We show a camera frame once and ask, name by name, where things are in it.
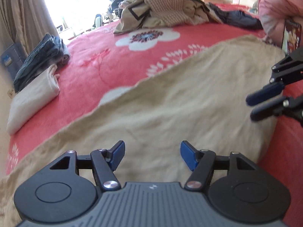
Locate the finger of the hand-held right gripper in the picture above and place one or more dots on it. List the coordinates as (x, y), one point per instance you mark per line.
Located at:
(262, 95)
(265, 111)

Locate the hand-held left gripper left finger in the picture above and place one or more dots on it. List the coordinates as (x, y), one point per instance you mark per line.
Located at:
(118, 152)

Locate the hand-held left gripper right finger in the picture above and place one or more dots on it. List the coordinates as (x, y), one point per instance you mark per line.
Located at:
(188, 155)

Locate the beige pants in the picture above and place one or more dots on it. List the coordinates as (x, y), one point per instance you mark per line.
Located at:
(177, 99)

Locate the dark navy garment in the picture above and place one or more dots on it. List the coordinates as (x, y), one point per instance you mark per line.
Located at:
(239, 19)

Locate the person's right forearm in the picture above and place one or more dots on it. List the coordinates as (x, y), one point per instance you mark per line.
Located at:
(277, 2)

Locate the smartphone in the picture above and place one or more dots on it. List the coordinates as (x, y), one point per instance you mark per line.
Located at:
(292, 35)

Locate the grey patterned pillow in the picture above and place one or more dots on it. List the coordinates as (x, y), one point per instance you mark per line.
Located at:
(254, 6)

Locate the red floral blanket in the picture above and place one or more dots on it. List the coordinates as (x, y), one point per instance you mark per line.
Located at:
(94, 59)

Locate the folded white cloth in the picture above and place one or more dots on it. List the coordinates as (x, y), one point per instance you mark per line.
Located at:
(30, 99)

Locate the cream nightstand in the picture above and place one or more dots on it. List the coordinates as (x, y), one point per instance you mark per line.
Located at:
(213, 0)

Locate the cream garment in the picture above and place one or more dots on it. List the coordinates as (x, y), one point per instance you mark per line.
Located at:
(191, 11)

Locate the folded blue jeans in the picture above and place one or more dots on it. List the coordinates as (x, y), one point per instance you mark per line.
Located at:
(40, 56)

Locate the beige garment with black diamond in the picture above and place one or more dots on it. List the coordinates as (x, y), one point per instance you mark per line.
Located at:
(132, 21)

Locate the grey padded footrest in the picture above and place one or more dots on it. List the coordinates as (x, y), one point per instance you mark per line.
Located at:
(97, 20)

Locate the blue water jug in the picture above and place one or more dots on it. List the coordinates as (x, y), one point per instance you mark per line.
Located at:
(11, 59)

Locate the wheelchair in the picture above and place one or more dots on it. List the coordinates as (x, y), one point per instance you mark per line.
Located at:
(116, 2)

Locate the brown curtain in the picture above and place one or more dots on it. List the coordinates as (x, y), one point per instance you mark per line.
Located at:
(23, 16)

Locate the wall socket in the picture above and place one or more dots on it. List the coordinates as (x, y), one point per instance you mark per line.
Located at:
(11, 92)

